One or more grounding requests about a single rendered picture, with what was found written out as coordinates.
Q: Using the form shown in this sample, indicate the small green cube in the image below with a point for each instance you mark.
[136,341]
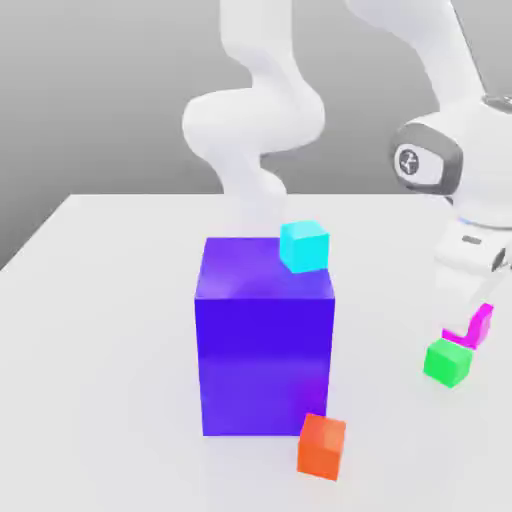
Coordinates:
[446,362]

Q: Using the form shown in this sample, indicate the small orange cube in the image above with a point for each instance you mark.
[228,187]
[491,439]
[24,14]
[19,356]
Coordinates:
[320,450]

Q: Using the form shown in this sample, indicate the small magenta cube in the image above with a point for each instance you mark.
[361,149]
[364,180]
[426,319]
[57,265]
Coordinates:
[481,328]

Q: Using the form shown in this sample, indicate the large purple box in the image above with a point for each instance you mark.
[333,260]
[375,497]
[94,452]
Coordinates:
[264,360]

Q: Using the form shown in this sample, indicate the small cyan cube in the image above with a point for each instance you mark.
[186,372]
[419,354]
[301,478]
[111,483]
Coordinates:
[304,248]

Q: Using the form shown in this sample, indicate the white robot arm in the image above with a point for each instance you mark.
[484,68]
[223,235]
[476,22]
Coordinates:
[256,120]

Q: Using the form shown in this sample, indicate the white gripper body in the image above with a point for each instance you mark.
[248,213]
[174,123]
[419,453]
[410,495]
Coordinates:
[464,252]

